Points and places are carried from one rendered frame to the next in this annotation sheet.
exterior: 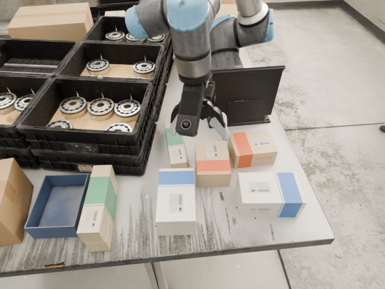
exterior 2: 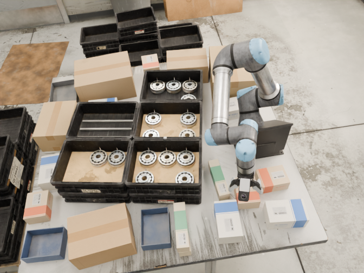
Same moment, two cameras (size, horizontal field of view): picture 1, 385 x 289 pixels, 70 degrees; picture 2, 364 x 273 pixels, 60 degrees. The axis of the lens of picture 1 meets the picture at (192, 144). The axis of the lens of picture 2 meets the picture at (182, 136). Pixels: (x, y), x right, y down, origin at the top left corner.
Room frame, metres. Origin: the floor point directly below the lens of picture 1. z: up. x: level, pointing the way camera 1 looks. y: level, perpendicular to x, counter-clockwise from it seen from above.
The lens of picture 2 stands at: (-0.18, 0.22, 2.34)
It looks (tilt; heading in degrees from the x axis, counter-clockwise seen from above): 52 degrees down; 2
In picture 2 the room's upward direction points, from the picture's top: 6 degrees counter-clockwise
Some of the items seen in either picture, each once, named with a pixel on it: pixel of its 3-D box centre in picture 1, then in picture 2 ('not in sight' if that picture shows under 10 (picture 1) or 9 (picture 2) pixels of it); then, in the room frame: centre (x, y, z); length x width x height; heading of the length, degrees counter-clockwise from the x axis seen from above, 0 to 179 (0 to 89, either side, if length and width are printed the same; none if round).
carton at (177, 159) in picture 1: (175, 145); (218, 179); (0.76, 0.07, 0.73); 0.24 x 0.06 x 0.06; 10
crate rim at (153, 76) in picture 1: (114, 61); (168, 119); (1.08, 0.34, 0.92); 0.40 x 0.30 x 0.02; 85
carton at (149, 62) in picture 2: (115, 22); (150, 65); (1.74, 0.48, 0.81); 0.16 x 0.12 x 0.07; 8
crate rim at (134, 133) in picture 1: (90, 105); (164, 161); (0.78, 0.36, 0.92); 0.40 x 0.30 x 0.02; 85
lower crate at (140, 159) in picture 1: (101, 136); (167, 176); (0.78, 0.36, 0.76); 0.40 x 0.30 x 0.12; 85
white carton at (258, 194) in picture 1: (267, 194); (285, 214); (0.52, -0.25, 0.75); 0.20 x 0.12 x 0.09; 90
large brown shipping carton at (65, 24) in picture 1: (57, 31); (105, 78); (1.64, 0.82, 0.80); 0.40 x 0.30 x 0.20; 101
